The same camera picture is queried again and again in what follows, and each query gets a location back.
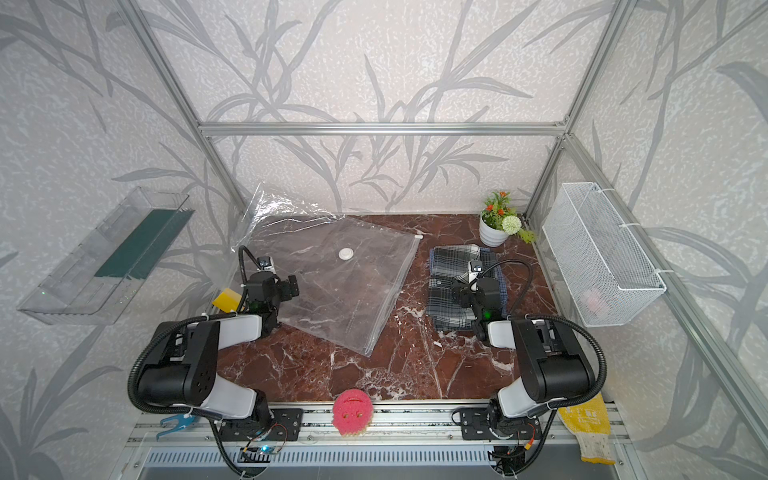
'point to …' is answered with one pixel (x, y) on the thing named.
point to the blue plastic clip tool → (184, 420)
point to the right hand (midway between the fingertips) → (472, 278)
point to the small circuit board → (257, 454)
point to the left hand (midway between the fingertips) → (278, 276)
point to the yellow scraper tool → (227, 301)
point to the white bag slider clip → (418, 236)
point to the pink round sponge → (353, 412)
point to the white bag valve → (346, 254)
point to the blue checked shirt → (489, 267)
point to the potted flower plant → (499, 219)
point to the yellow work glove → (589, 420)
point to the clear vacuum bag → (348, 270)
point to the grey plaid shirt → (445, 308)
